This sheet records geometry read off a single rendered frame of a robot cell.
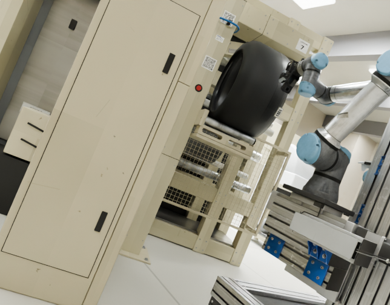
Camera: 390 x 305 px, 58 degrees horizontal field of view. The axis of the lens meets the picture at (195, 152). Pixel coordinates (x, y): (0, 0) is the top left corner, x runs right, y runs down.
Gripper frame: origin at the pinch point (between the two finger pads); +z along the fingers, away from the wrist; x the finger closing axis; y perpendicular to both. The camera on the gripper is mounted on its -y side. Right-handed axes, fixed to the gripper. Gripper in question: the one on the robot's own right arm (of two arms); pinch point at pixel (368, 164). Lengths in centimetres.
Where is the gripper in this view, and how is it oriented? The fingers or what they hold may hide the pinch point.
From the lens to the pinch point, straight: 249.4
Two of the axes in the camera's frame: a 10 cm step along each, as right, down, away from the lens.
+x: 9.6, 2.6, 1.3
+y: -2.6, 9.6, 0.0
